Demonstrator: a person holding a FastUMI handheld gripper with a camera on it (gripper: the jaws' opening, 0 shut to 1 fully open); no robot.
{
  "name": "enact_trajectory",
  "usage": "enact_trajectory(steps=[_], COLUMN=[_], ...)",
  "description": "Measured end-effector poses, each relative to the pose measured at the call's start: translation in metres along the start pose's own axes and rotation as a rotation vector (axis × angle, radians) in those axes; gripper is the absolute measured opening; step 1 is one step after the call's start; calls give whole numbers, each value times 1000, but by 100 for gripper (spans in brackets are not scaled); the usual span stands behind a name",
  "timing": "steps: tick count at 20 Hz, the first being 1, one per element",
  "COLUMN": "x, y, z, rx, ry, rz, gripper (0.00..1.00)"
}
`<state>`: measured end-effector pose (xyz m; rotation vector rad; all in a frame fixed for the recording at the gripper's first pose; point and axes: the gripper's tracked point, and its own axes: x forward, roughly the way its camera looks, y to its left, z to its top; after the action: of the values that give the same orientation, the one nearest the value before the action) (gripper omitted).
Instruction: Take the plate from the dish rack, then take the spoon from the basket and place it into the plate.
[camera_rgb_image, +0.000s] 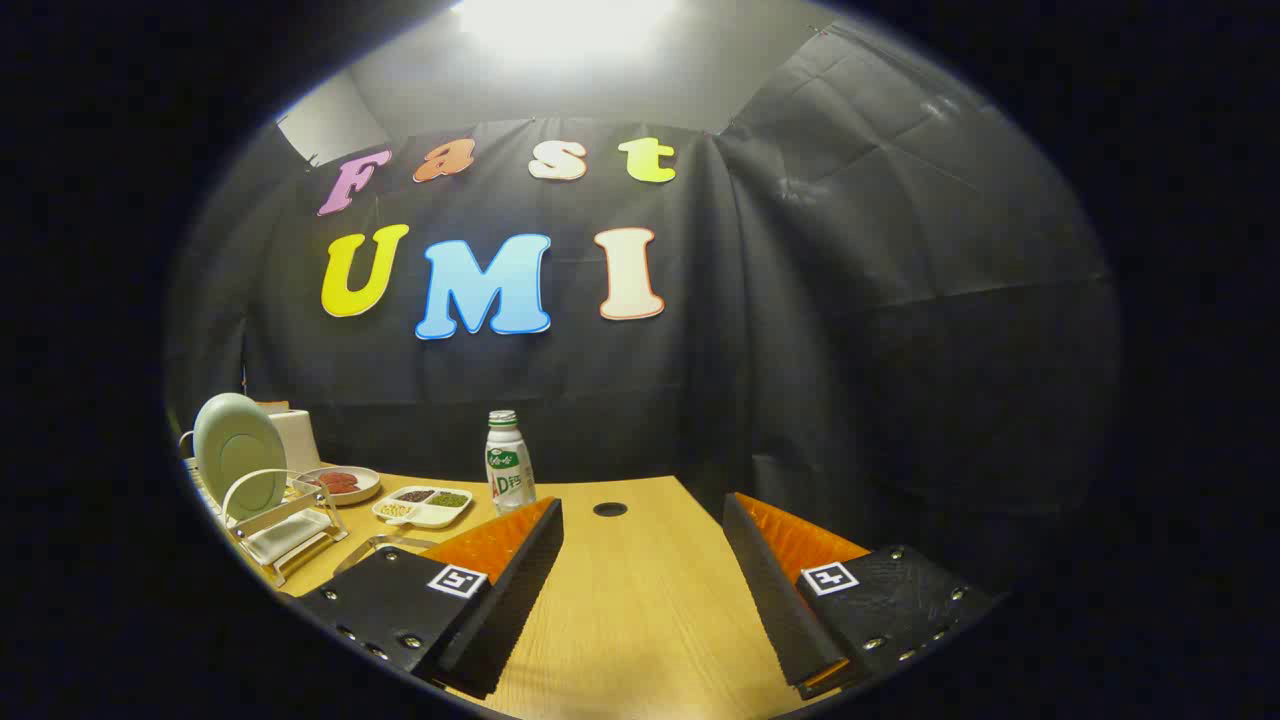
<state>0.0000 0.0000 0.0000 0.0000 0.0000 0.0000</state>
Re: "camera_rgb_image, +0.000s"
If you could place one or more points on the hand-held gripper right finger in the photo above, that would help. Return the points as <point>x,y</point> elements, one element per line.
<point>785,610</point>

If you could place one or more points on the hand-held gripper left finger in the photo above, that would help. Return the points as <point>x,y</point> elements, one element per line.
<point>500,610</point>

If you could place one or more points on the pale green plate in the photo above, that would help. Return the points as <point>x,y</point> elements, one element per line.
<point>240,455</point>

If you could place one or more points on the white divided bean dish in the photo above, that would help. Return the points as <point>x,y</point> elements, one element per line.
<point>422,506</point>

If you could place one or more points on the grey plate with meat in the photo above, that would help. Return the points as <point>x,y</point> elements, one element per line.
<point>365,488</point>

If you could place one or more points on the white drink bottle green label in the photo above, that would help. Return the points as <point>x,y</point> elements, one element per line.
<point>509,470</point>

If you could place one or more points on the red meat piece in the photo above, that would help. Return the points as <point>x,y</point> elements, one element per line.
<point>338,483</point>

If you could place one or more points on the white drip tray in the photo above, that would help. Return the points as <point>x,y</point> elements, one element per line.
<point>285,537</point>

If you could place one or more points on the white toaster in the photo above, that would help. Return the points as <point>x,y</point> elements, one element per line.
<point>298,438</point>

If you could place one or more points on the black backdrop cloth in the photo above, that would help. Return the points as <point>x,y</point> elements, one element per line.
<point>850,350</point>

